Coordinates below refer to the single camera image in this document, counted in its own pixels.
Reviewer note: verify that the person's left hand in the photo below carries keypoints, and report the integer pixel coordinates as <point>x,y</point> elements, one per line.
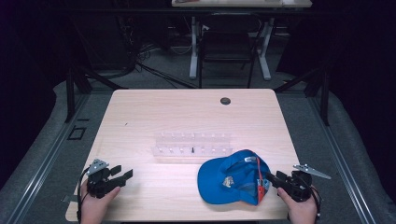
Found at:
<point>95,208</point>

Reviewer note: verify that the black metal stand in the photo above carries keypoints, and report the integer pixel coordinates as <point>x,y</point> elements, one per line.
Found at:
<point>71,93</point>
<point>323,93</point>

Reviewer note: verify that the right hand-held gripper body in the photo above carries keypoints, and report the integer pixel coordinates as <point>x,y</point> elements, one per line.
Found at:
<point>297,186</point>

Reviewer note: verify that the black chair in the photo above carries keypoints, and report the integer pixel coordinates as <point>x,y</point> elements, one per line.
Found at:
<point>227,43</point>

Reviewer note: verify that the white-legged desk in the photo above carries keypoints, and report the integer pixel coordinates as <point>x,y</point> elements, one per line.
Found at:
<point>236,3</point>

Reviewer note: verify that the person's right hand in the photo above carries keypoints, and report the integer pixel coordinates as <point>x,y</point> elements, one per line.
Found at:
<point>300,211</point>

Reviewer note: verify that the clear acrylic rack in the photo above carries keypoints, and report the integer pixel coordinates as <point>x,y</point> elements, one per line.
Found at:
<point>193,144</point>

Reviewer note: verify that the blue baseball cap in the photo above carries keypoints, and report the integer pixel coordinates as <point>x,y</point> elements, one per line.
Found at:
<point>218,183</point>

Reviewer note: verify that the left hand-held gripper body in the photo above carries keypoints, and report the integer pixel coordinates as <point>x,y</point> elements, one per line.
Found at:
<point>99,183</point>

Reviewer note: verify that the black tape square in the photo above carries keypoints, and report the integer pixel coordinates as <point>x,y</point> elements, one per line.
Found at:
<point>76,133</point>

